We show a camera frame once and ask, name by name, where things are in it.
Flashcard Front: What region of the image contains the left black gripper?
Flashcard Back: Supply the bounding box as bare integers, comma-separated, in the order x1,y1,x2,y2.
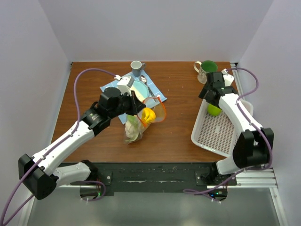
109,89,146,119

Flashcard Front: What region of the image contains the yellow banana bunch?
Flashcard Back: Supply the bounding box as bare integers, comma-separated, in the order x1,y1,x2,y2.
141,108,156,124

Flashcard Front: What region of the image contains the clear zip top bag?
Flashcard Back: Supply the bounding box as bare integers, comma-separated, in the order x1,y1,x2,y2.
124,95,166,144

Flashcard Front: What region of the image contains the green apple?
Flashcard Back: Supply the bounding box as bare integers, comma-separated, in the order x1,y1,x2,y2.
207,104,222,116

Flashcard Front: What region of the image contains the toy cabbage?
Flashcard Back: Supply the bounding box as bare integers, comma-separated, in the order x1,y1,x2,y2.
125,115,142,144

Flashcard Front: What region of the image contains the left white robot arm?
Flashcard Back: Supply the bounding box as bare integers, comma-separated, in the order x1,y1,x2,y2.
18,87,146,200

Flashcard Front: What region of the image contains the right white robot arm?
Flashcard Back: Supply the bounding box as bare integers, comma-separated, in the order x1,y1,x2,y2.
198,69,274,185

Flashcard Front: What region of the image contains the cream and blue plate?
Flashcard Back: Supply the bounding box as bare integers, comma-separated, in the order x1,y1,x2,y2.
130,80,149,102

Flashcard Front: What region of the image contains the blue checked placemat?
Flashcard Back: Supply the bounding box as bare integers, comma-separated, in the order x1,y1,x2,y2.
100,70,167,125

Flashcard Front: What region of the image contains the floral mug green inside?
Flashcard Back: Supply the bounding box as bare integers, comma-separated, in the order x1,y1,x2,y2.
193,60,218,84

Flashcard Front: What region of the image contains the metal spoon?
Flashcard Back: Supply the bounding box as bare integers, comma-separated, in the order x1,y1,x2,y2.
140,75,156,98

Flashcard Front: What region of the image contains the small grey cup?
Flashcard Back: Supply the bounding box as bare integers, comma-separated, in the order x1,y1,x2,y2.
130,61,146,77

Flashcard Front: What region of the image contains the white perforated plastic basket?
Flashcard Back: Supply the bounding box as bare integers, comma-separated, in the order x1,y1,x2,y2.
191,101,239,157

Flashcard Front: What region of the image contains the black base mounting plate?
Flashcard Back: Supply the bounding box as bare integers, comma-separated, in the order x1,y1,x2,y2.
56,161,238,197

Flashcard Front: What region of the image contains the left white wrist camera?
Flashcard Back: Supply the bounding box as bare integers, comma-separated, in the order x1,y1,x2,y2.
117,76,135,96

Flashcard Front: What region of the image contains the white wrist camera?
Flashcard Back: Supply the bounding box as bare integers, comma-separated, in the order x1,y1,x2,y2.
222,69,234,87
117,76,135,96

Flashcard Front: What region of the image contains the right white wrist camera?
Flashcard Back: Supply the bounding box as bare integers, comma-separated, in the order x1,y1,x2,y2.
222,69,234,87

